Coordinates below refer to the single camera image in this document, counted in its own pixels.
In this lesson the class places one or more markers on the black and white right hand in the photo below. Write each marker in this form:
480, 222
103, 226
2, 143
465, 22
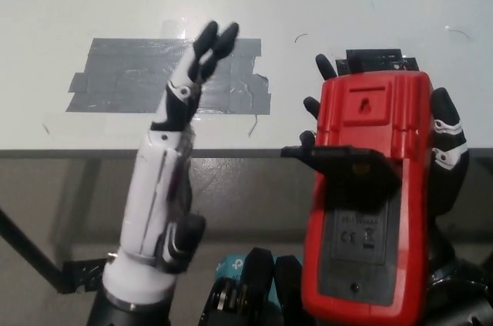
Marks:
447, 172

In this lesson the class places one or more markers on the white and black left hand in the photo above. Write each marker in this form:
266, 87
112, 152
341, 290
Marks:
154, 195

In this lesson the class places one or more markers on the red digital multimeter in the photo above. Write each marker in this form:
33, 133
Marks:
366, 110

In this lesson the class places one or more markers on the black and teal robot body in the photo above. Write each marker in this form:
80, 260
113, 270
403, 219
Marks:
262, 291

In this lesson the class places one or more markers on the black floor tape patch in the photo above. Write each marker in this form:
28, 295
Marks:
82, 274

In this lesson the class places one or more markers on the grey duct tape patch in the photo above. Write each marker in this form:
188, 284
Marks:
115, 71

